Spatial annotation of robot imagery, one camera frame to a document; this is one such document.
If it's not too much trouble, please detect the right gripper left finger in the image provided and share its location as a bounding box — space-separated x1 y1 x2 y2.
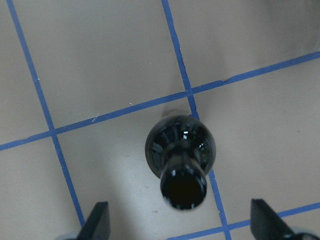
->
77 201 110 240

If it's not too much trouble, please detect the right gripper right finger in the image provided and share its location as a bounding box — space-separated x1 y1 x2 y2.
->
250 198 295 240

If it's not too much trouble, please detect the black wine bottle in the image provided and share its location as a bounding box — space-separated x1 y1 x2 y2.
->
144 115 216 211

